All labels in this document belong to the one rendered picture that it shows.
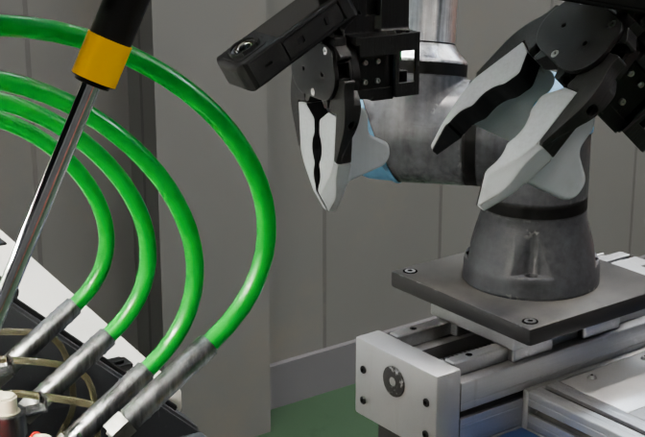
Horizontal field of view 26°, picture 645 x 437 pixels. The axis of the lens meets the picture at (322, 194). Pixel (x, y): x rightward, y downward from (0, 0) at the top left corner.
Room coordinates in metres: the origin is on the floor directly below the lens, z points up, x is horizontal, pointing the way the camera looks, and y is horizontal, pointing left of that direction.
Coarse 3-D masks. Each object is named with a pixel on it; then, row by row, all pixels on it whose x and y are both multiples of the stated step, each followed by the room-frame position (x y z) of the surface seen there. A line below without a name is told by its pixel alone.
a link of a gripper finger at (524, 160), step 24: (552, 96) 0.86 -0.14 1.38; (528, 120) 0.85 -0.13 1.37; (552, 120) 0.84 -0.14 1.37; (528, 144) 0.84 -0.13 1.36; (576, 144) 0.86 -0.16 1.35; (504, 168) 0.84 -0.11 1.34; (528, 168) 0.83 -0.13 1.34; (552, 168) 0.85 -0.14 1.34; (576, 168) 0.86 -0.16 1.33; (480, 192) 0.84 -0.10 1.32; (504, 192) 0.83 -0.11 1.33; (552, 192) 0.85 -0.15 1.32; (576, 192) 0.86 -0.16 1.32
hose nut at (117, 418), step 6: (114, 414) 0.90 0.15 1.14; (120, 414) 0.90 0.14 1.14; (108, 420) 0.90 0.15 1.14; (114, 420) 0.89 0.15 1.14; (120, 420) 0.89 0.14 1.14; (126, 420) 0.89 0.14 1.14; (108, 426) 0.89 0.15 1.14; (114, 426) 0.89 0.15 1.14; (120, 426) 0.89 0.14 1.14; (126, 426) 0.89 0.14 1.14; (132, 426) 0.89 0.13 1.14; (108, 432) 0.89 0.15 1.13; (114, 432) 0.89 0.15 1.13; (120, 432) 0.89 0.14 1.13; (126, 432) 0.89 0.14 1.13; (132, 432) 0.89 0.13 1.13
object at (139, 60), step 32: (0, 32) 0.86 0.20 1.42; (32, 32) 0.87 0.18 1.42; (64, 32) 0.88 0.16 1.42; (128, 64) 0.90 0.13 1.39; (160, 64) 0.91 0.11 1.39; (192, 96) 0.92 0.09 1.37; (224, 128) 0.93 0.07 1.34; (256, 160) 0.95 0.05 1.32; (256, 192) 0.95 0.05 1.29; (256, 256) 0.95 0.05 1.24; (256, 288) 0.94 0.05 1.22; (224, 320) 0.94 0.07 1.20
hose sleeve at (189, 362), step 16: (192, 352) 0.92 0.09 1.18; (208, 352) 0.92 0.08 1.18; (176, 368) 0.91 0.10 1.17; (192, 368) 0.92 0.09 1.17; (160, 384) 0.91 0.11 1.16; (176, 384) 0.91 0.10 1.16; (144, 400) 0.90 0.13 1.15; (160, 400) 0.90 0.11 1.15; (128, 416) 0.90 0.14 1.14; (144, 416) 0.90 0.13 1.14
